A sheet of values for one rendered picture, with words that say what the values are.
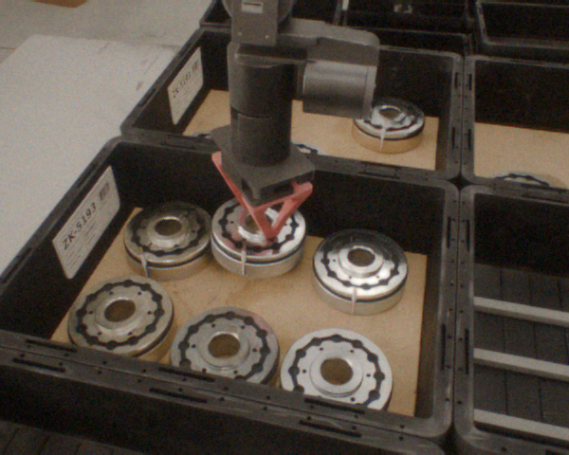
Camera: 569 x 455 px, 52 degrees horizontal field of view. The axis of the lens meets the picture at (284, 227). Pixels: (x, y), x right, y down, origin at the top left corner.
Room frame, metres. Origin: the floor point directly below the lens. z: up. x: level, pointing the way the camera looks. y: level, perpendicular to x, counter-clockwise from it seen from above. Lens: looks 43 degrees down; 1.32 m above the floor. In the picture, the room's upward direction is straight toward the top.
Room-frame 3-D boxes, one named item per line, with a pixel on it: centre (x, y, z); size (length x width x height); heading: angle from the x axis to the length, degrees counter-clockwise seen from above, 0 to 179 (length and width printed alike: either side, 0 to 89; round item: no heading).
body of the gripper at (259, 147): (0.46, 0.02, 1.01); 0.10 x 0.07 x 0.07; 29
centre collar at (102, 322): (0.36, 0.16, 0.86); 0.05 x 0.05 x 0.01
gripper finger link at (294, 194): (0.45, 0.02, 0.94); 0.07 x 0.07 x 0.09; 29
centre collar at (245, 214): (0.46, 0.03, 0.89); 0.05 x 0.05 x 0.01
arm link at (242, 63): (0.46, 0.01, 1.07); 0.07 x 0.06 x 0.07; 80
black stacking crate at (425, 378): (0.39, 0.04, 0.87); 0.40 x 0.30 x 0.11; 77
